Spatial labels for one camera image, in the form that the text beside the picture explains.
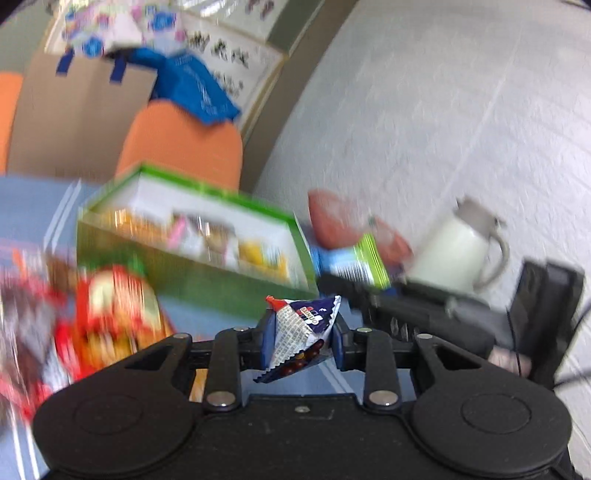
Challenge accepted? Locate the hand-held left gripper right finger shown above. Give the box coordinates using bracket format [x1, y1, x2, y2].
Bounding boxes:
[333, 318, 485, 411]

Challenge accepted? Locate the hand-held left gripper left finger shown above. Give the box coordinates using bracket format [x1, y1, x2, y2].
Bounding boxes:
[124, 318, 274, 412]

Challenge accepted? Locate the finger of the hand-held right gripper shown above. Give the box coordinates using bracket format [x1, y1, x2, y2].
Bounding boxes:
[318, 272, 376, 309]

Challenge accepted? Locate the green blue snack packet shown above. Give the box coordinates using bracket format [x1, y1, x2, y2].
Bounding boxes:
[310, 233, 393, 289]

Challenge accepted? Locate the blue white chocolate packet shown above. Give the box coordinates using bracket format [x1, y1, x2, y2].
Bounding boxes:
[253, 295, 342, 384]

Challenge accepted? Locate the green cardboard box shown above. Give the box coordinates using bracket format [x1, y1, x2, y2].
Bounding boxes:
[76, 161, 320, 298]

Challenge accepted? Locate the clear pink-edged snack packet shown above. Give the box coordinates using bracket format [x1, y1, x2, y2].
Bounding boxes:
[167, 215, 239, 271]

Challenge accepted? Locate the person's right hand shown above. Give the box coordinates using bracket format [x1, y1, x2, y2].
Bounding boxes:
[487, 348, 532, 377]

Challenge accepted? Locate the red plastic bag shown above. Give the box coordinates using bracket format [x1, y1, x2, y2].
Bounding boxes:
[307, 189, 414, 274]

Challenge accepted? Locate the white kettle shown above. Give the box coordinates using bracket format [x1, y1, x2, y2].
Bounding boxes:
[405, 196, 511, 297]

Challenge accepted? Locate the red yellow snack packet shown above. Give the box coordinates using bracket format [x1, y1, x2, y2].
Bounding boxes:
[76, 264, 174, 374]

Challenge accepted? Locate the yellow orange translucent packet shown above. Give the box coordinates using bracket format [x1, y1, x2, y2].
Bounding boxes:
[104, 208, 170, 241]

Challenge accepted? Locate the orange chair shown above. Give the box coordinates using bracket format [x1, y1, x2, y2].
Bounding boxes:
[115, 99, 244, 193]
[0, 71, 25, 175]

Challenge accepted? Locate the dark red snack packet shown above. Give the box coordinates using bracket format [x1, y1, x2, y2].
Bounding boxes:
[0, 249, 77, 418]

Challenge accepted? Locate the blue plastic bag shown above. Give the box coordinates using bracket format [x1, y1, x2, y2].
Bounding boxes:
[106, 46, 242, 126]

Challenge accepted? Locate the brown paper bag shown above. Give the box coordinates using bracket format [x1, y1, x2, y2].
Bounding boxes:
[7, 50, 158, 184]

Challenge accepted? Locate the floral cloth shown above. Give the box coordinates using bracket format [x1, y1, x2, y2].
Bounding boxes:
[46, 0, 186, 59]

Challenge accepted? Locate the calligraphy wall poster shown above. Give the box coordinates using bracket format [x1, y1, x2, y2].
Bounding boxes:
[180, 14, 285, 136]

